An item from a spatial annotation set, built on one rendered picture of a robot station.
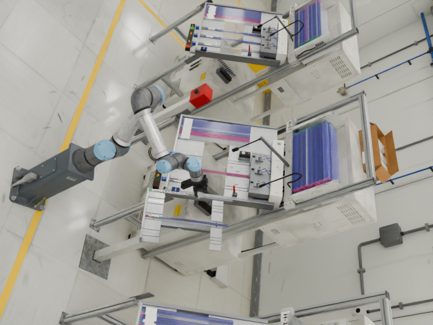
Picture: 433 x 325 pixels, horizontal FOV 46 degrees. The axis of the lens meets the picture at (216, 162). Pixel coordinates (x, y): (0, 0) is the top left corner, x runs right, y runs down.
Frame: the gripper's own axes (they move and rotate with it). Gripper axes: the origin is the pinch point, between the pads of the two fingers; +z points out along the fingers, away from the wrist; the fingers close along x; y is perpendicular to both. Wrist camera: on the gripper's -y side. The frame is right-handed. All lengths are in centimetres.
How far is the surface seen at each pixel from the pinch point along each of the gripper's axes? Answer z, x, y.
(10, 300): 19, -59, -108
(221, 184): 79, 59, 5
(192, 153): 21, 48, -10
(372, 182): -6, 5, 102
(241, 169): 26, 37, 24
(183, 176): 19.1, 27.2, -14.0
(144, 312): 10, -68, -26
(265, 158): 23, 44, 41
